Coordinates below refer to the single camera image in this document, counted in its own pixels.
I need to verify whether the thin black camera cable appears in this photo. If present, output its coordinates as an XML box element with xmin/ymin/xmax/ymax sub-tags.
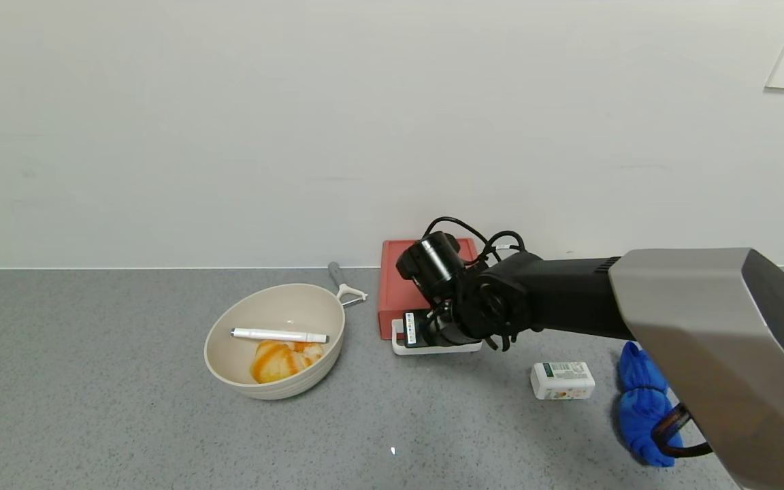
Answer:
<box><xmin>421</xmin><ymin>216</ymin><xmax>489</xmax><ymax>263</ymax></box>

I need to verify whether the small white printed box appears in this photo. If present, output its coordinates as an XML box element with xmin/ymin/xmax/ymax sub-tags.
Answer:
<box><xmin>530</xmin><ymin>361</ymin><xmax>595</xmax><ymax>401</ymax></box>

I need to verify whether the grey handled peeler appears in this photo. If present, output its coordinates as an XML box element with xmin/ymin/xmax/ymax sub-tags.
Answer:
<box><xmin>328</xmin><ymin>263</ymin><xmax>369</xmax><ymax>308</ymax></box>

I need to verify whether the blue cloth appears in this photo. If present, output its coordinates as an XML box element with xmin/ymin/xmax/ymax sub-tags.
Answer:
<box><xmin>618</xmin><ymin>341</ymin><xmax>684</xmax><ymax>468</ymax></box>

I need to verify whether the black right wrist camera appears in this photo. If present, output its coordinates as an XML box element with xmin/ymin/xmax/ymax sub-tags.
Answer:
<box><xmin>402</xmin><ymin>310</ymin><xmax>435</xmax><ymax>349</ymax></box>

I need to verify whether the orange striped croissant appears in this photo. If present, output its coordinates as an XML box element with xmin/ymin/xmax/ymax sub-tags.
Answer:
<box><xmin>250</xmin><ymin>340</ymin><xmax>325</xmax><ymax>384</ymax></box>

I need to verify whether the red drawer with white handle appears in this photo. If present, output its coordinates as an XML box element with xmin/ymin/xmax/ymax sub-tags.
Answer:
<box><xmin>378</xmin><ymin>312</ymin><xmax>483</xmax><ymax>356</ymax></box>

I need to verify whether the red drawer case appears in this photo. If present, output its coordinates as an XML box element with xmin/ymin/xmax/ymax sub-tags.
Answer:
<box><xmin>377</xmin><ymin>239</ymin><xmax>481</xmax><ymax>321</ymax></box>

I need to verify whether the dark brown cable loop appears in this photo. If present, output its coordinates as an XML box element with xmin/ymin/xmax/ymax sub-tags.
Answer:
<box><xmin>651</xmin><ymin>402</ymin><xmax>714</xmax><ymax>458</ymax></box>

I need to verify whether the white marker pen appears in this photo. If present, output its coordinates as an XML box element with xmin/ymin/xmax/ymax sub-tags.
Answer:
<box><xmin>230</xmin><ymin>328</ymin><xmax>330</xmax><ymax>344</ymax></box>

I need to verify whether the beige ribbed bowl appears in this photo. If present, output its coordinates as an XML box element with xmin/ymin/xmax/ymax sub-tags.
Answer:
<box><xmin>203</xmin><ymin>283</ymin><xmax>346</xmax><ymax>400</ymax></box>

